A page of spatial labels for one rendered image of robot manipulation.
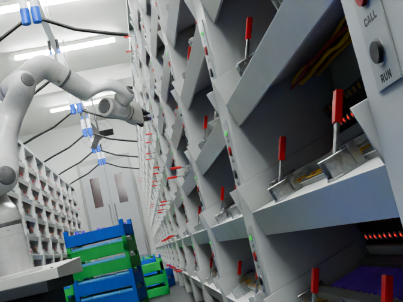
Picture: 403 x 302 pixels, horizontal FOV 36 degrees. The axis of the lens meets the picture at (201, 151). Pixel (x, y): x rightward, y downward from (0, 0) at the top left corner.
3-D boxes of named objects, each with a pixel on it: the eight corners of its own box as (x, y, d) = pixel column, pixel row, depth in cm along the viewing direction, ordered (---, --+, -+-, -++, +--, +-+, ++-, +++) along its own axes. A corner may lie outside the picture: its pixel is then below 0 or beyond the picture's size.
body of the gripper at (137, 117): (116, 103, 284) (131, 106, 294) (120, 124, 282) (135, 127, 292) (129, 97, 281) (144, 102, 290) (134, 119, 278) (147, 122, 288)
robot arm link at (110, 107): (123, 96, 280) (111, 111, 282) (105, 91, 268) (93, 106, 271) (134, 108, 276) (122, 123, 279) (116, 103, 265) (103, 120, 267)
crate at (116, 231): (65, 248, 301) (62, 232, 302) (78, 247, 321) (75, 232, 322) (125, 234, 298) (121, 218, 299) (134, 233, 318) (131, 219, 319)
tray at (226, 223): (255, 236, 116) (217, 172, 117) (217, 241, 175) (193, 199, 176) (345, 182, 119) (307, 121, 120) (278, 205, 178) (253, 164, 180)
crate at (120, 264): (72, 281, 299) (69, 265, 300) (84, 277, 319) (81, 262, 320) (132, 267, 296) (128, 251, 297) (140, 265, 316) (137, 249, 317)
